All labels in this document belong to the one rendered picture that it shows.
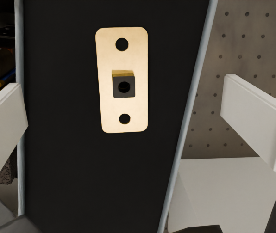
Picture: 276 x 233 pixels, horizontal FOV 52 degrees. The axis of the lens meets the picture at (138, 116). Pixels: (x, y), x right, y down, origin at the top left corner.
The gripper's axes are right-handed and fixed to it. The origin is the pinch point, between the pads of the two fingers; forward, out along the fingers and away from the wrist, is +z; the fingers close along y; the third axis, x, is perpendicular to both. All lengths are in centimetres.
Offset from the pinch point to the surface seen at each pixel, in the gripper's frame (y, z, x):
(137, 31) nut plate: 1.2, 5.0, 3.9
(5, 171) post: -13.1, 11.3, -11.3
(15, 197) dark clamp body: -13.5, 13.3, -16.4
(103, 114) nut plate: -1.7, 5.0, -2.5
